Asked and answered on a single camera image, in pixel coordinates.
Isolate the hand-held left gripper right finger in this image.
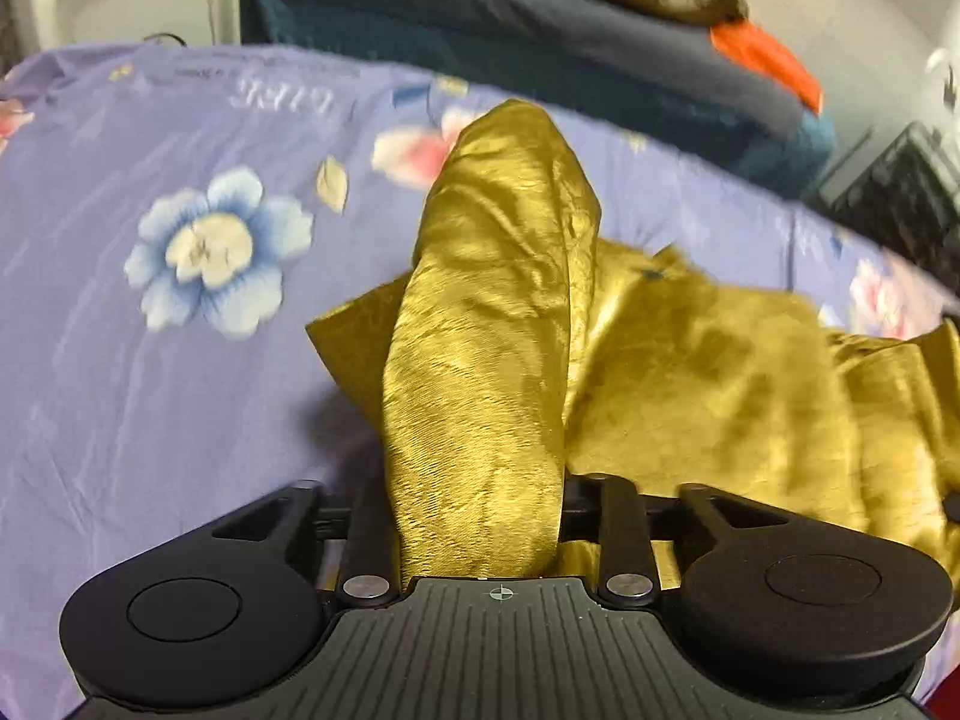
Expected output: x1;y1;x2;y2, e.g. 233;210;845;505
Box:
561;472;790;610

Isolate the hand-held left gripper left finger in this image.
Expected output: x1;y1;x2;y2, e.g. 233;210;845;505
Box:
214;475;400;605

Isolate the golden yellow garment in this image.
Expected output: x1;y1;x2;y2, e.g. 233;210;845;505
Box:
306;99;960;587

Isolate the purple floral bedsheet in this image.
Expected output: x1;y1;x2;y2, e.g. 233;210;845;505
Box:
0;41;960;720

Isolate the black crate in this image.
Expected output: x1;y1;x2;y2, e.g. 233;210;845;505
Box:
814;120;960;271

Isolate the orange cloth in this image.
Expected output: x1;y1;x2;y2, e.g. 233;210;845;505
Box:
709;15;826;115

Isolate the dark grey-blue blanket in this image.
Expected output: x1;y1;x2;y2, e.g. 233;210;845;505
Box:
251;0;809;137

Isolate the white appliance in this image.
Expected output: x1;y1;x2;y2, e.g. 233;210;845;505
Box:
0;0;245;70

